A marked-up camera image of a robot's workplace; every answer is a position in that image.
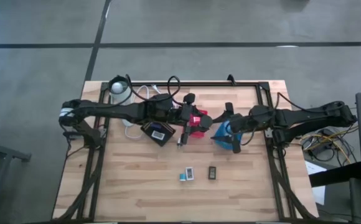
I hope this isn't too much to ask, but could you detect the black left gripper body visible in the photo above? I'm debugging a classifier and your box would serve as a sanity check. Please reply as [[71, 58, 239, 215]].
[[179, 92, 200, 146]]

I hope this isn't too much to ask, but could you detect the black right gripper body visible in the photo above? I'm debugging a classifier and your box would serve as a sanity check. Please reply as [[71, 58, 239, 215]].
[[225, 101, 256, 154]]

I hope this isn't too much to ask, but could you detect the blue mesh plastic basket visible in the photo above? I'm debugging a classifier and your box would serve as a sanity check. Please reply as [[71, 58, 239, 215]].
[[212, 120, 243, 151]]

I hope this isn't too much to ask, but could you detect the red mesh plastic basket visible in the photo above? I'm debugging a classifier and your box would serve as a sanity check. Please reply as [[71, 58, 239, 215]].
[[182, 107, 209, 138]]

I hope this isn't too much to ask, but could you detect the black mesh plastic basket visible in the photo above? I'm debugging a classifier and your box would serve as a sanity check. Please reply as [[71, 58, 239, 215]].
[[140, 120, 177, 147]]

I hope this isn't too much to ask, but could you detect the white cylinder appliance black rim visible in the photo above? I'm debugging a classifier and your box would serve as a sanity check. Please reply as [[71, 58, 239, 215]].
[[109, 75, 135, 106]]

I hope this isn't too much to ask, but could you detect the white paper sheet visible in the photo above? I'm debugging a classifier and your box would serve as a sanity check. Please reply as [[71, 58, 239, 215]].
[[304, 161, 327, 206]]

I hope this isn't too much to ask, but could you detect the black desk foot bar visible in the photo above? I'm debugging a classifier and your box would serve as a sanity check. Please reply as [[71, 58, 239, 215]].
[[308, 161, 361, 188]]

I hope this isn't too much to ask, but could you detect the black aluminium table frame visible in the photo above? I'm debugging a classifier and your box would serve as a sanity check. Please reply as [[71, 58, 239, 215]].
[[51, 80, 320, 223]]

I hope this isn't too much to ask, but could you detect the white lamp power cable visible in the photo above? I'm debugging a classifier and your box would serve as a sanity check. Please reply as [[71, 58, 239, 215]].
[[124, 84, 152, 141]]

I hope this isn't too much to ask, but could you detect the grey metal furniture frame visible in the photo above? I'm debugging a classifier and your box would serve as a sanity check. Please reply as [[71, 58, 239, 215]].
[[0, 136, 32, 224]]

